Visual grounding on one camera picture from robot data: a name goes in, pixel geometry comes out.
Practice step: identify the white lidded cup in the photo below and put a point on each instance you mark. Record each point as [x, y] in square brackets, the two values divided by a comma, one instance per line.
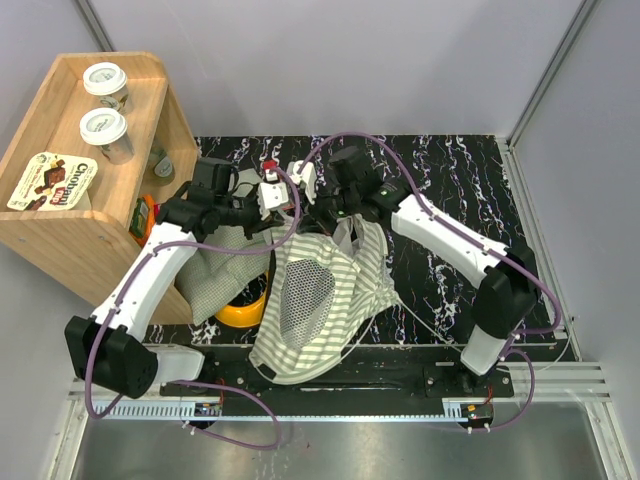
[107, 130]
[108, 83]

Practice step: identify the Chobani yogurt flip pack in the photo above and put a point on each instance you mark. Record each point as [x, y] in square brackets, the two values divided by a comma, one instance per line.
[54, 182]

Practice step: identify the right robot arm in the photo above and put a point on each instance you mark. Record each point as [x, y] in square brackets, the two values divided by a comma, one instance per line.
[504, 294]

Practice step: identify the glass jar on shelf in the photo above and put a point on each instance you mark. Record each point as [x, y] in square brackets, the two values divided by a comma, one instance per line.
[160, 166]

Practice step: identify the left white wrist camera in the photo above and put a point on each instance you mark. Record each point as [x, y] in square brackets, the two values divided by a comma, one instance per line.
[273, 193]

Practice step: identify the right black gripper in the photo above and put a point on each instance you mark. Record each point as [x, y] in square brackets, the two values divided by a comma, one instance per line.
[327, 228]

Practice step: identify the orange green sponge pack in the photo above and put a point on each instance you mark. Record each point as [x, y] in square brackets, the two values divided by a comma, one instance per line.
[143, 219]

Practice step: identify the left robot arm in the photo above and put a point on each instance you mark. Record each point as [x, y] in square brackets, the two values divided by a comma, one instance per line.
[107, 348]

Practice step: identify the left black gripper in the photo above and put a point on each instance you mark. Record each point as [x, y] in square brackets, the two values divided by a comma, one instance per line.
[274, 221]

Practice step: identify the green checked cushion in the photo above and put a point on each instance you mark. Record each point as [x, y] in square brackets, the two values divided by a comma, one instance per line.
[210, 280]

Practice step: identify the aluminium rail frame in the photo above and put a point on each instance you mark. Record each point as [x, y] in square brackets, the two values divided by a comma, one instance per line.
[195, 404]

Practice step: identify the wooden shelf unit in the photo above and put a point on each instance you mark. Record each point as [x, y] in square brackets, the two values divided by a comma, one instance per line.
[90, 251]

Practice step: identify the white lidded cup rear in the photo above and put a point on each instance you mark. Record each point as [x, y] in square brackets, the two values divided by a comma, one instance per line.
[108, 83]

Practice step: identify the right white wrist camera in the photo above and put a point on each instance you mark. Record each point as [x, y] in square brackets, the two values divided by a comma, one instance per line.
[304, 176]

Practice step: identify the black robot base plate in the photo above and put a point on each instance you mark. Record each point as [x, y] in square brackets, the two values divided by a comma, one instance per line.
[379, 382]

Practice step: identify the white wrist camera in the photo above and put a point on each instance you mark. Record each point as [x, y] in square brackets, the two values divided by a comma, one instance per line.
[304, 176]
[273, 193]

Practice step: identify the yellow pet bowl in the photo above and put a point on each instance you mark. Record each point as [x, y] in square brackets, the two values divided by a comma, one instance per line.
[246, 309]

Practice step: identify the white lidded cup front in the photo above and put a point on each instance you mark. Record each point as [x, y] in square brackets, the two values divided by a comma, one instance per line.
[107, 130]

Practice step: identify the striped green pet tent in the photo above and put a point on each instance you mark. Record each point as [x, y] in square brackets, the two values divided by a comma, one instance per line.
[324, 289]

